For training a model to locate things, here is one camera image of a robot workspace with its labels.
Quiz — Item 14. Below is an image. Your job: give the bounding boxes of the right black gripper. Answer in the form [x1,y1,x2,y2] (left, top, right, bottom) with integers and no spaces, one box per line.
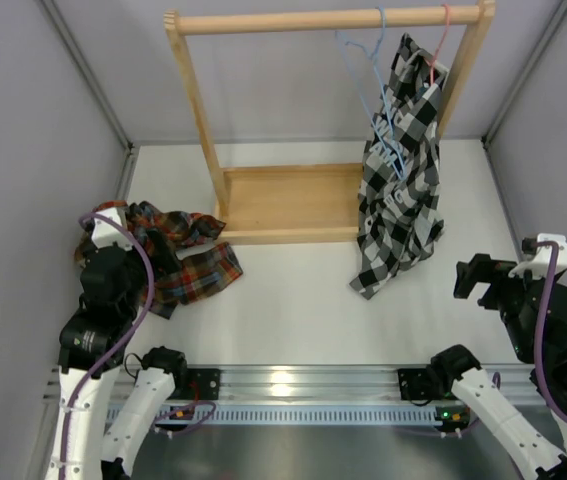
[453,253,557,362]

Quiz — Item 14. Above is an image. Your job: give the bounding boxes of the red brown plaid shirt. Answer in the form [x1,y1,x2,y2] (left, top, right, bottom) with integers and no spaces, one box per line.
[94,201,243,320]

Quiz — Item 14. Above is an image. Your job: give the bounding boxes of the light blue plastic hanger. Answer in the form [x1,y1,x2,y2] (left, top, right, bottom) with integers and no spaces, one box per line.
[334,6,407,181]

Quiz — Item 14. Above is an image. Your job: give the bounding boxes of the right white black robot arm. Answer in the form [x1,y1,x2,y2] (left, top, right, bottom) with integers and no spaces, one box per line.
[426,239,567,479]

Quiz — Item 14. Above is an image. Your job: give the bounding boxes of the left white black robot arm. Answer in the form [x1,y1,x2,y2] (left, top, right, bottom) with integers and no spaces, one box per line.
[45,234,189,479]

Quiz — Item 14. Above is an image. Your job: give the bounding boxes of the black white checkered shirt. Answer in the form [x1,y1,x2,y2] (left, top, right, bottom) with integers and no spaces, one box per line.
[350,34,448,299]

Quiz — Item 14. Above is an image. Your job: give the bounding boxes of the pink plastic hanger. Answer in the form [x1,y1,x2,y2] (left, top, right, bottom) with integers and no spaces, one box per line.
[428,3,451,85]

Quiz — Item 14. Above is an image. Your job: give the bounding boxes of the wooden clothes rack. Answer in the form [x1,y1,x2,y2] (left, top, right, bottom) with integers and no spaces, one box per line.
[163,1,496,245]

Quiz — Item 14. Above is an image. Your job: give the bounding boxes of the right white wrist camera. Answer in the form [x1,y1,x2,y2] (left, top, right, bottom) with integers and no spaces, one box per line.
[508,233,567,280]

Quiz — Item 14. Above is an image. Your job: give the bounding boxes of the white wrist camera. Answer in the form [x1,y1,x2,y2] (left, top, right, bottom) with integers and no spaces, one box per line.
[79,207,133,251]
[508,233,567,280]

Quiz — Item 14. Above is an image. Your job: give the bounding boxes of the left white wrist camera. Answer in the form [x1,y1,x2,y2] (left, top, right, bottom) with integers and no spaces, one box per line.
[79,207,133,251]

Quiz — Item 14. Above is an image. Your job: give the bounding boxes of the aluminium mounting rail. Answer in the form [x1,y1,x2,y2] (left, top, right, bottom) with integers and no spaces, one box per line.
[45,364,567,426]

